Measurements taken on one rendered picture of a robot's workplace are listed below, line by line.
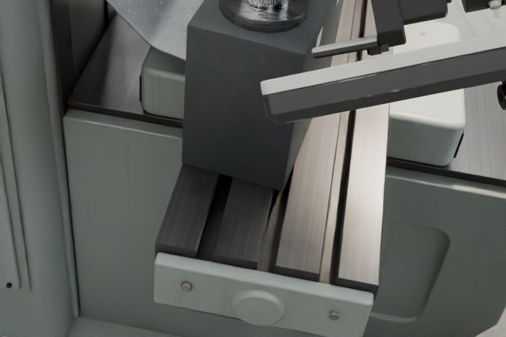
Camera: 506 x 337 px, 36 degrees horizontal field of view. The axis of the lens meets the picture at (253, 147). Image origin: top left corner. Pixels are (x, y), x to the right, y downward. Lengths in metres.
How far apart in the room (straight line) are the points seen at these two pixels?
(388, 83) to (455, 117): 1.05
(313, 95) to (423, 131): 1.04
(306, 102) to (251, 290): 0.66
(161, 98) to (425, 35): 0.46
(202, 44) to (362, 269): 0.28
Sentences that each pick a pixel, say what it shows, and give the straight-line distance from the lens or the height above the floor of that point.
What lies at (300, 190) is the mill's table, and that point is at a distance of 0.87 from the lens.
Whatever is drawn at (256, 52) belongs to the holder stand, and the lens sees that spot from 0.76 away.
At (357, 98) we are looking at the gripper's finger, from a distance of 0.15.
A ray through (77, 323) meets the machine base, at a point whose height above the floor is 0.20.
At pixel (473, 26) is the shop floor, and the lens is 3.09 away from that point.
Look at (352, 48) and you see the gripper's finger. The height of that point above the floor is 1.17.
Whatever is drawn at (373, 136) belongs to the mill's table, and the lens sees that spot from 0.96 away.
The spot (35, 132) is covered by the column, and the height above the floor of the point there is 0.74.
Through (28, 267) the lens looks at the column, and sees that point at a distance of 1.51.
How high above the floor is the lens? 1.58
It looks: 42 degrees down
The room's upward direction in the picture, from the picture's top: 7 degrees clockwise
